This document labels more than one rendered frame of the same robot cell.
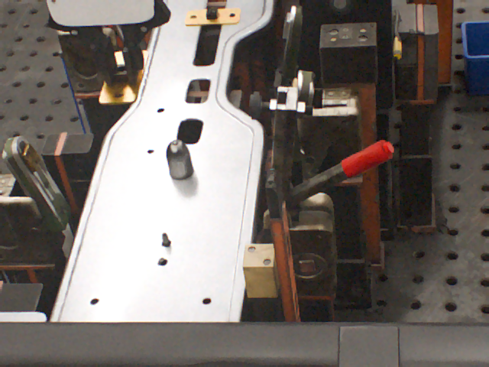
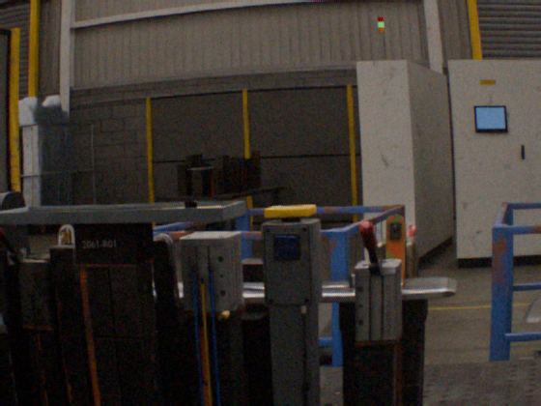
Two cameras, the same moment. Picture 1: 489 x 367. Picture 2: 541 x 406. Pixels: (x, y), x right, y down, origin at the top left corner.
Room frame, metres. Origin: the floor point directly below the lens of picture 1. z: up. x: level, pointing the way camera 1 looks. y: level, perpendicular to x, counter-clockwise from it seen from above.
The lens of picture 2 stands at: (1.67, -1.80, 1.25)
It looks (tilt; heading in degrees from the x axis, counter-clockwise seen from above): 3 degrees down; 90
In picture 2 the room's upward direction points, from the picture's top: 2 degrees counter-clockwise
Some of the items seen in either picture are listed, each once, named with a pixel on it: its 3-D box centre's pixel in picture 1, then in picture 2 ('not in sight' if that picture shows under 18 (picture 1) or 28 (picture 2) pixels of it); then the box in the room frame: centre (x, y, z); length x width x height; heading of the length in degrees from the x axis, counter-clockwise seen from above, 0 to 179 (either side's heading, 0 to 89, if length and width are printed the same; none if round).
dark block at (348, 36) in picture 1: (354, 157); not in sight; (1.01, -0.16, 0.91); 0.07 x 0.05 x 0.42; 78
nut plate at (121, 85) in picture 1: (123, 73); not in sight; (0.82, 0.10, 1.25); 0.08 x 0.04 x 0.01; 168
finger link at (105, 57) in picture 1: (92, 49); not in sight; (0.82, 0.13, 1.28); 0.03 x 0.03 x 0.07; 78
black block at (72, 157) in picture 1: (90, 219); not in sight; (1.05, 0.23, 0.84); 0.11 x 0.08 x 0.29; 78
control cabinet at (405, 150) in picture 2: not in sight; (410, 140); (3.11, 8.77, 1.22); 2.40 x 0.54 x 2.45; 71
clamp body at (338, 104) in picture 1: (338, 205); not in sight; (0.95, -0.12, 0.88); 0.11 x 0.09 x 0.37; 78
